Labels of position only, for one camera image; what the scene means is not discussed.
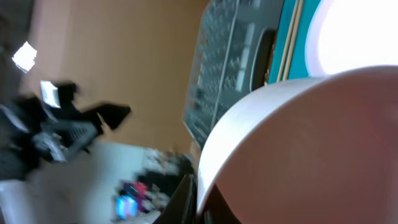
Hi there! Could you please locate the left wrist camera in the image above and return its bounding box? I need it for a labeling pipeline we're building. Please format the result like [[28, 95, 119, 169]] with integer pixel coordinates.
[[40, 80, 79, 108]]

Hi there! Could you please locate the right wooden chopstick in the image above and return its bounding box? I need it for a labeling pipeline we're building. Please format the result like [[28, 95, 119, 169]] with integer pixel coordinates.
[[283, 0, 304, 80]]

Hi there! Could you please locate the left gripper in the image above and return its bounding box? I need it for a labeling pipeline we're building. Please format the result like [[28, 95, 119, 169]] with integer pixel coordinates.
[[18, 99, 131, 164]]

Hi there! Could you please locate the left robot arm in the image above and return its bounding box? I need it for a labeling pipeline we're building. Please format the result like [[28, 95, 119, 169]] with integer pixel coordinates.
[[1, 97, 131, 180]]

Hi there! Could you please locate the large white plate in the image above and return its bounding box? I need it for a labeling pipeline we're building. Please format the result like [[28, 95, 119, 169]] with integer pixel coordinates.
[[305, 0, 397, 77]]

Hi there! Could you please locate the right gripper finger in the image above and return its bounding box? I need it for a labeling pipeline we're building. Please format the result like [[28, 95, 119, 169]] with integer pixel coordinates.
[[153, 174, 197, 224]]

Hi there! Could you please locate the left wooden chopstick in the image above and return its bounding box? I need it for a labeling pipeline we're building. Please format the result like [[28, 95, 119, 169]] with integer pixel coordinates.
[[277, 0, 300, 82]]

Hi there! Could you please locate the wooden chopstick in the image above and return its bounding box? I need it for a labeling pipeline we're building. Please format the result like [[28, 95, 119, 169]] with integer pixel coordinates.
[[283, 0, 304, 80], [277, 0, 300, 82]]

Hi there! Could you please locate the teal plastic tray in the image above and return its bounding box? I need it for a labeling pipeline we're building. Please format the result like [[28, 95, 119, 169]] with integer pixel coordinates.
[[268, 0, 320, 84]]

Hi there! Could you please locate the grey dish rack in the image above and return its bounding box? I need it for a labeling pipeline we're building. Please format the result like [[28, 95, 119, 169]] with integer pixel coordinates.
[[183, 0, 284, 148]]

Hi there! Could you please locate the small pink bowl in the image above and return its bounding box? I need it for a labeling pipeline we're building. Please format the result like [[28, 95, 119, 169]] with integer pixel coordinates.
[[196, 66, 397, 223]]

